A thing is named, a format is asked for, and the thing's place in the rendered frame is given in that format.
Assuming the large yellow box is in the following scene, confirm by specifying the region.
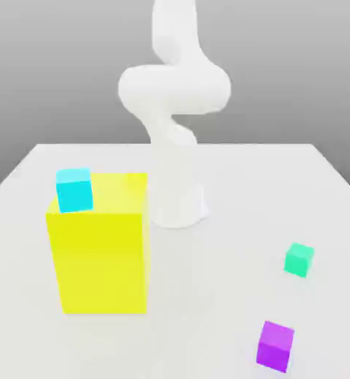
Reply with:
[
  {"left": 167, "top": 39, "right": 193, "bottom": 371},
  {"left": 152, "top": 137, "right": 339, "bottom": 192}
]
[{"left": 45, "top": 172, "right": 149, "bottom": 315}]

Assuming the small cyan cube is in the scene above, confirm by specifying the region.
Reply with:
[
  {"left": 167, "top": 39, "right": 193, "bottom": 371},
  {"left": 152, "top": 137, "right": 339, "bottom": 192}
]
[{"left": 55, "top": 167, "right": 95, "bottom": 214}]

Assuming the small purple cube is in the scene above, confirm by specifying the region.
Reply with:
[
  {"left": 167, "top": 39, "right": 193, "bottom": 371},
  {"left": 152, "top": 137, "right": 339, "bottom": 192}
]
[{"left": 255, "top": 320, "right": 295, "bottom": 374}]

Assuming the small green cube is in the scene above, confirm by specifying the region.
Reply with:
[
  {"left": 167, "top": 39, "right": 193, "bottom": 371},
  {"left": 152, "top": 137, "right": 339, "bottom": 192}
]
[{"left": 283, "top": 241, "right": 315, "bottom": 279}]

